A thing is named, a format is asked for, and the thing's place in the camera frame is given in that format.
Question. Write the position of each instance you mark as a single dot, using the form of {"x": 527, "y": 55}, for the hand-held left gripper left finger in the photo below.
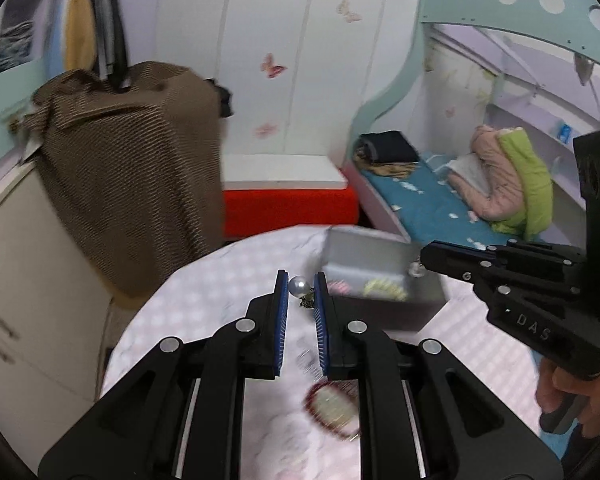
{"x": 281, "y": 321}

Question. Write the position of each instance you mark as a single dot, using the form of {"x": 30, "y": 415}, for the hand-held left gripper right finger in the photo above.
{"x": 321, "y": 325}

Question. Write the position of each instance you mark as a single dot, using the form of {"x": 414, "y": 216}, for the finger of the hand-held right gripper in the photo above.
{"x": 460, "y": 272}
{"x": 455, "y": 254}

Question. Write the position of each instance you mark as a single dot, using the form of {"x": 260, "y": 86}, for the pearl earring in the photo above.
{"x": 298, "y": 289}

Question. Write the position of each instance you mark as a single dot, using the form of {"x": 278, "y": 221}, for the grey jewelry box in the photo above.
{"x": 380, "y": 265}

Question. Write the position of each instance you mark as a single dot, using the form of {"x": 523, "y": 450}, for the blue patterned bed sheet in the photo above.
{"x": 430, "y": 200}

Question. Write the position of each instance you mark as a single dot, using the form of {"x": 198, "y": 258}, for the green padded jacket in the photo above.
{"x": 532, "y": 180}

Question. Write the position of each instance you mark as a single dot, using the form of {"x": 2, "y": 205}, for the red bench cushion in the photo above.
{"x": 290, "y": 212}

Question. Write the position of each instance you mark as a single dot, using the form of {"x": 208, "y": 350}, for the dark folded clothes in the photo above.
{"x": 387, "y": 152}

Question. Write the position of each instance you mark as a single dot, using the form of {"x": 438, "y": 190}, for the small blue box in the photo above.
{"x": 563, "y": 130}

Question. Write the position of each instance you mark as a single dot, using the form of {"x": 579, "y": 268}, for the brown striped cloth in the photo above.
{"x": 130, "y": 170}

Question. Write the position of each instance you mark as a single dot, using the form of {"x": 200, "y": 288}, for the white cabinet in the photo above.
{"x": 35, "y": 280}

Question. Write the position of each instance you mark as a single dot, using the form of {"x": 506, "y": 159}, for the black folders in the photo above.
{"x": 111, "y": 30}

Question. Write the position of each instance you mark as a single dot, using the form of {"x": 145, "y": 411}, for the yellow and blue board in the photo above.
{"x": 70, "y": 25}

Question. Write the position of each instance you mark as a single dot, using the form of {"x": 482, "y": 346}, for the teal bed frame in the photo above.
{"x": 380, "y": 105}

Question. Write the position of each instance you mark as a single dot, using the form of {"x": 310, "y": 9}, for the pink butterfly wall sticker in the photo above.
{"x": 348, "y": 10}
{"x": 265, "y": 130}
{"x": 272, "y": 65}

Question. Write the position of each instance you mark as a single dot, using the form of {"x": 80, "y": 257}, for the wall poster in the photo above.
{"x": 15, "y": 40}

